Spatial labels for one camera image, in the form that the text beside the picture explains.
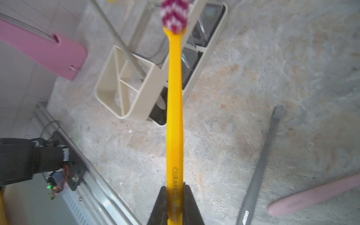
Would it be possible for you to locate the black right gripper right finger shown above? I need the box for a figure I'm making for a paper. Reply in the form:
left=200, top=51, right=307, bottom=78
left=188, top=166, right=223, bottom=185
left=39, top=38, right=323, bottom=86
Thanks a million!
left=182, top=183, right=205, bottom=225

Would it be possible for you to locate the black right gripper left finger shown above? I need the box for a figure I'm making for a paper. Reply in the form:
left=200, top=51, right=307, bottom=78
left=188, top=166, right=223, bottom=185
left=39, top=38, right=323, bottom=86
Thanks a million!
left=147, top=186, right=168, bottom=225

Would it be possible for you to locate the pink toothbrush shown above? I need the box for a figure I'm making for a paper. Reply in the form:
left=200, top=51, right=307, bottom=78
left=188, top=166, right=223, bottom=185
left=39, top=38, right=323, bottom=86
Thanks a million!
left=267, top=173, right=360, bottom=217

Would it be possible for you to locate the grey toothbrush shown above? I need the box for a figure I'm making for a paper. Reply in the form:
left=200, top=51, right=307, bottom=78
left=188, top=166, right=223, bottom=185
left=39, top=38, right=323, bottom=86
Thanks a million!
left=236, top=105, right=286, bottom=225

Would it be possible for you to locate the yellow toothbrush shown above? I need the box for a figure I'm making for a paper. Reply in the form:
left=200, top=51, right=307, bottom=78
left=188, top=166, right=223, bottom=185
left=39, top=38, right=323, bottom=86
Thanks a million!
left=160, top=0, right=189, bottom=225

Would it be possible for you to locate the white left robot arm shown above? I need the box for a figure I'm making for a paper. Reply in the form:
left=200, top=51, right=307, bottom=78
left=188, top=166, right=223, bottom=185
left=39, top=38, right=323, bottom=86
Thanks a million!
left=1, top=138, right=69, bottom=186

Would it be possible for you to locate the left circuit board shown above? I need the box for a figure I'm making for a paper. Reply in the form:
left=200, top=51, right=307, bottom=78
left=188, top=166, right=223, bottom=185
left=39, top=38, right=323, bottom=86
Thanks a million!
left=45, top=165, right=69, bottom=200

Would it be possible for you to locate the pink plastic block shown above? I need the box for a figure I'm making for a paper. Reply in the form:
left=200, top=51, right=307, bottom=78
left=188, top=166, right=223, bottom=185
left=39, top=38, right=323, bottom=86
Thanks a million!
left=1, top=19, right=87, bottom=81

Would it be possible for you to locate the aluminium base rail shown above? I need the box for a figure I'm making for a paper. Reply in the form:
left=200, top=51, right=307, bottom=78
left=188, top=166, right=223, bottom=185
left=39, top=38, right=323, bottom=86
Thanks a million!
left=32, top=102, right=140, bottom=225

